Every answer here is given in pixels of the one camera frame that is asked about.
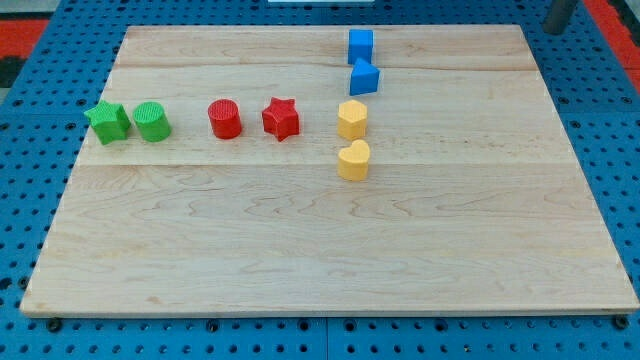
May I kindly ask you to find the yellow heart block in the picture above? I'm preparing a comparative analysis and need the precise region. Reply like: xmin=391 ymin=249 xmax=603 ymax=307
xmin=337 ymin=139 xmax=371 ymax=181

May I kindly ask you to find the red star block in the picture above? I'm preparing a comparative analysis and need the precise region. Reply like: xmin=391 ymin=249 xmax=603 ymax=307
xmin=261 ymin=97 xmax=300 ymax=142

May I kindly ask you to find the green star block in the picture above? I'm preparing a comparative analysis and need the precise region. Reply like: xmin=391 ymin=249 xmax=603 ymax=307
xmin=84 ymin=100 xmax=131 ymax=145

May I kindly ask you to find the light wooden board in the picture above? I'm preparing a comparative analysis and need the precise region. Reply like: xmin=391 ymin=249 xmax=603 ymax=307
xmin=21 ymin=25 xmax=639 ymax=318

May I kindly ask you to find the blue cube block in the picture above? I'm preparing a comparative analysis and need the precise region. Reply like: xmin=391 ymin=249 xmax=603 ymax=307
xmin=347 ymin=29 xmax=374 ymax=65

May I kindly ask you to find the blue triangle block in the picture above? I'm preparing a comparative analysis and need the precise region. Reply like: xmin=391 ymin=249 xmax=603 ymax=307
xmin=349 ymin=58 xmax=380 ymax=96

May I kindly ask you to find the red cylinder block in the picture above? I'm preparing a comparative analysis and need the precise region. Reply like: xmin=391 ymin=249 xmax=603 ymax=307
xmin=208 ymin=99 xmax=242 ymax=140

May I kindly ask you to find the grey cylindrical pole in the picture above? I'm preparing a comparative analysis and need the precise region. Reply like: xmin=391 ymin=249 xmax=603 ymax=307
xmin=541 ymin=0 xmax=578 ymax=35

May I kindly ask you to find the yellow hexagon block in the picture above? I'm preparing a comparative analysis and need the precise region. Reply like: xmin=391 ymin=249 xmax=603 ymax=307
xmin=337 ymin=100 xmax=368 ymax=140

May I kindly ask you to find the green cylinder block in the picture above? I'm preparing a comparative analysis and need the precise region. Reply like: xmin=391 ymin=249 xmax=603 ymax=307
xmin=133 ymin=102 xmax=171 ymax=142

